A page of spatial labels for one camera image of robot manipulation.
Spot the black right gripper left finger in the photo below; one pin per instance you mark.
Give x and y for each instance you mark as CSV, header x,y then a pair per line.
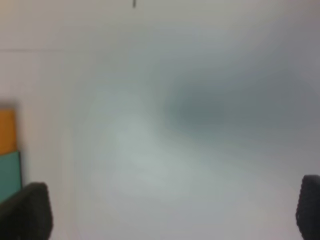
x,y
27,215

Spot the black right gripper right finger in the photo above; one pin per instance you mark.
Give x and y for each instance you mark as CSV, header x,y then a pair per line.
x,y
308,208

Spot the teal cube block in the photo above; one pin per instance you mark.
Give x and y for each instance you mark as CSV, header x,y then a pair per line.
x,y
10,175

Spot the orange cube block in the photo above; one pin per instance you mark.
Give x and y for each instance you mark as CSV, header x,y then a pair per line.
x,y
8,132

